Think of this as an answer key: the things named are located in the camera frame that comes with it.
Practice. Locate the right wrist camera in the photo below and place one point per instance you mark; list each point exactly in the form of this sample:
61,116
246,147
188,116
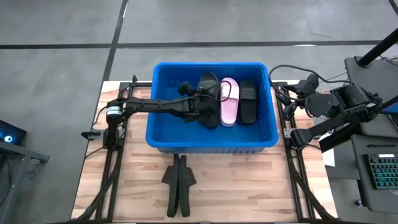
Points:
308,84

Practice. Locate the grey metal desk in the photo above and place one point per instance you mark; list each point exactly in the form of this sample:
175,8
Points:
18,152

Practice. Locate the grey desk top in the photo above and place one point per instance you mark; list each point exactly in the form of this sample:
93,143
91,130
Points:
370,77

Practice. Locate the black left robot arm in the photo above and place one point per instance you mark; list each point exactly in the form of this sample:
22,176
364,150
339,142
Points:
149,105

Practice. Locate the white metal bracket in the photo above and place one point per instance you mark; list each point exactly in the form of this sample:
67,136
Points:
287,133

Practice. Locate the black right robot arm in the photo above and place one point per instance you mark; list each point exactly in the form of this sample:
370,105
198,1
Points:
323,126

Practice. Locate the black aluminium rail frame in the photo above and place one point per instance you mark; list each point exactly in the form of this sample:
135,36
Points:
297,174
115,169

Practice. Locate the black rubber slide sandal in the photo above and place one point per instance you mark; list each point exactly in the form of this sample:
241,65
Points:
185,193
247,105
174,199
209,80

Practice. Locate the pink rubber slide sandal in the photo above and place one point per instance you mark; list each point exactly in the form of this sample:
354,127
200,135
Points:
229,112

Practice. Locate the black round pole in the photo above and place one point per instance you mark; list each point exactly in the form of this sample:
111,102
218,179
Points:
377,48

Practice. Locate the white paper sheet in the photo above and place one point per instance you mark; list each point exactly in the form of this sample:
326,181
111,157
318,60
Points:
329,157

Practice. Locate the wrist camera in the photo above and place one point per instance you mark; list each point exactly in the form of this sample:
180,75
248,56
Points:
185,88
308,84

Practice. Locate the grey desk with keyboard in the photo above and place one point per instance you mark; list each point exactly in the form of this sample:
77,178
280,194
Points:
373,202

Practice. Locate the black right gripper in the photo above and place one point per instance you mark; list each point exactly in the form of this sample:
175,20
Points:
295,99

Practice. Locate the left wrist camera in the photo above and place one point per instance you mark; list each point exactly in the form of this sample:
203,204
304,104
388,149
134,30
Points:
185,88

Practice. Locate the black tablet screen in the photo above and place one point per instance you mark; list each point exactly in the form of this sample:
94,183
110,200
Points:
392,109

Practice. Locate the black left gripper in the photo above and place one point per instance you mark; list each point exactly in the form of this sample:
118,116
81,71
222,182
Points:
199,109

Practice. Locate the backlit computer keyboard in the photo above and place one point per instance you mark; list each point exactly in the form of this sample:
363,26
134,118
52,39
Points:
384,172

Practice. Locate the computer case with blue light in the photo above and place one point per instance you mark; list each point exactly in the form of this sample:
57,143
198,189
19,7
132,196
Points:
12,132

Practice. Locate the blue plastic bin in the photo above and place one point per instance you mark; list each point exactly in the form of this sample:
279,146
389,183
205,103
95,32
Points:
174,133

